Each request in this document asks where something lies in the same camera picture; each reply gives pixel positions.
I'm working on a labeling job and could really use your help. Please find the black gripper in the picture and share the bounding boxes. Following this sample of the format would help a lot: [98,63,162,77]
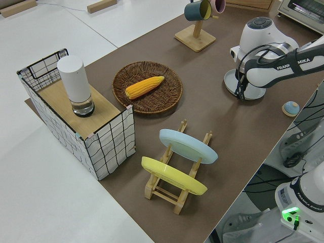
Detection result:
[234,68,249,101]

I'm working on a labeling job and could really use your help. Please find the light blue plate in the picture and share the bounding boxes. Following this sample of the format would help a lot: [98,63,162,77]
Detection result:
[159,129,219,165]

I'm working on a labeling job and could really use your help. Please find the yellow plate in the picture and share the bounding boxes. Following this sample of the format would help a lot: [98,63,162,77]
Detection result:
[141,156,209,196]

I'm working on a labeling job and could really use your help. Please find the wooden plate rack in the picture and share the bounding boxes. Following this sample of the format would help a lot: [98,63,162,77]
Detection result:
[144,119,213,215]

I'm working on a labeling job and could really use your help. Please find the brown table mat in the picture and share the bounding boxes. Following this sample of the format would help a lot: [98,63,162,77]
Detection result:
[24,0,324,243]

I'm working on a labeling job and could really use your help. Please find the blue dome bell wooden base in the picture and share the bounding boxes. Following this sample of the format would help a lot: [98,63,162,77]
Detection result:
[281,101,301,117]

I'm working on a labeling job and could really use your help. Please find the wooden mug tree stand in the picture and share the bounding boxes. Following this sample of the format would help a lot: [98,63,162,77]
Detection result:
[174,14,219,53]

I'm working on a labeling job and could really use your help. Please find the brown wicker basket tray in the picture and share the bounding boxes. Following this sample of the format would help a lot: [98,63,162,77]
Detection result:
[111,60,184,115]

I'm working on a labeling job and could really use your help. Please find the pink mug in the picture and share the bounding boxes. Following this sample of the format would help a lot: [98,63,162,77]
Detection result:
[210,0,227,14]

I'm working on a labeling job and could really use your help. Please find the dark teal mug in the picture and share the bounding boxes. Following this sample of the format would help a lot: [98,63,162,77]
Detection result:
[184,0,213,22]

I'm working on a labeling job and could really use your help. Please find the yellow corn cob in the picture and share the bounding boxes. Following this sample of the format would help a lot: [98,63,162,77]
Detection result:
[125,75,166,100]

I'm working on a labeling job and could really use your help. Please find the white toaster oven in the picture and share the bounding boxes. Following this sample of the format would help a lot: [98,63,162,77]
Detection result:
[277,0,324,33]

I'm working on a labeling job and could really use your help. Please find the short wooden block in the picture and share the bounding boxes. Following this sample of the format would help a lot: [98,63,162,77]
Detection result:
[87,0,118,14]

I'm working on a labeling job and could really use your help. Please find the white cylinder with clear base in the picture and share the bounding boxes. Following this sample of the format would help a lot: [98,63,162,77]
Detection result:
[57,56,96,118]

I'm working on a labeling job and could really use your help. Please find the long wooden block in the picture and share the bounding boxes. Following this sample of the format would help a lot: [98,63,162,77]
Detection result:
[0,0,37,18]

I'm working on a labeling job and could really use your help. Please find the black coiled cable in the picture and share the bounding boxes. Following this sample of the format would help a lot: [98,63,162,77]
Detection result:
[282,151,306,169]

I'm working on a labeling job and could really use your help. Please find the wire grid box wooden top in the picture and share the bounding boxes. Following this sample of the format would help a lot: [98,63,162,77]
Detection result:
[16,48,137,181]

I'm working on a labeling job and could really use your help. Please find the thin blue cable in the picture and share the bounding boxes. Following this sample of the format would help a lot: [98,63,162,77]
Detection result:
[37,0,88,12]

